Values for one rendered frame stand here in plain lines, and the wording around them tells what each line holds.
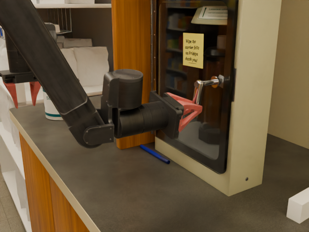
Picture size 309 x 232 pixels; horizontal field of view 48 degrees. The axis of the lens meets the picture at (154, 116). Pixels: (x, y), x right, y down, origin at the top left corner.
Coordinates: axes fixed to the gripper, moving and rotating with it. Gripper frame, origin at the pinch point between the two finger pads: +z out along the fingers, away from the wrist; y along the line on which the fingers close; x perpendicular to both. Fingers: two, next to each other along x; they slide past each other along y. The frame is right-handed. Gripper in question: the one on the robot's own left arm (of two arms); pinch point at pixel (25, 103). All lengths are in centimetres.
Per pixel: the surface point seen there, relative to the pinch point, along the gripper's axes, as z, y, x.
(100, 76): 13, 57, 82
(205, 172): 14, 33, -38
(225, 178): 12, 33, -45
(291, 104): 5, 76, -29
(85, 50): -1, 51, 85
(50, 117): 14.8, 14.2, 30.0
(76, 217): 28.2, 6.0, -18.0
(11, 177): 102, 14, 165
